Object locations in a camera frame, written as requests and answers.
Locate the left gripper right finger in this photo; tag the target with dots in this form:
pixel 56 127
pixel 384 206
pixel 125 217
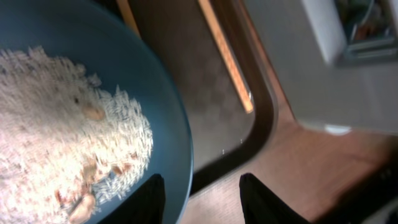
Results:
pixel 261 206

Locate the grey dishwasher rack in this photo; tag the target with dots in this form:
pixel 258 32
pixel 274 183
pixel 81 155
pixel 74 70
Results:
pixel 304 41

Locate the dark brown serving tray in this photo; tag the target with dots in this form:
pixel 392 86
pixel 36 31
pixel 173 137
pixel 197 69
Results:
pixel 224 136

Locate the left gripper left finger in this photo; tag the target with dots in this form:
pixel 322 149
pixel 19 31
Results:
pixel 144 206

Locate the wooden chopstick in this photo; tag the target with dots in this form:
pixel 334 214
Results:
pixel 127 15
pixel 227 55

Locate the dark blue plate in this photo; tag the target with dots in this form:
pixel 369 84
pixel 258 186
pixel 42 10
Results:
pixel 87 33

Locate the white rice leftovers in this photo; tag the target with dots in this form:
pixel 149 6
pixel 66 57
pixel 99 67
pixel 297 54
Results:
pixel 67 145

